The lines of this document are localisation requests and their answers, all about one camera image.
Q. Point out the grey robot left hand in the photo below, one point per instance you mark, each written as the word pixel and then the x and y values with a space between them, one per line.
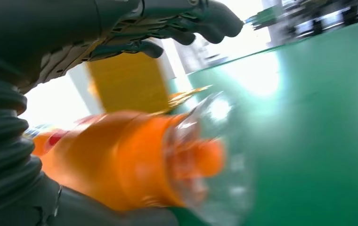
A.
pixel 73 28

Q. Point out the orange juice bottle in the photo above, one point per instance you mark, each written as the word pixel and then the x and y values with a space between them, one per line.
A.
pixel 104 156

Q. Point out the yellow film wrapped box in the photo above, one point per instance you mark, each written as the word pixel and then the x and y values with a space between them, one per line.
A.
pixel 129 84

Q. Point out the green table mat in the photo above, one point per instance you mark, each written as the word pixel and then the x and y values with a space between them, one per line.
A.
pixel 322 124

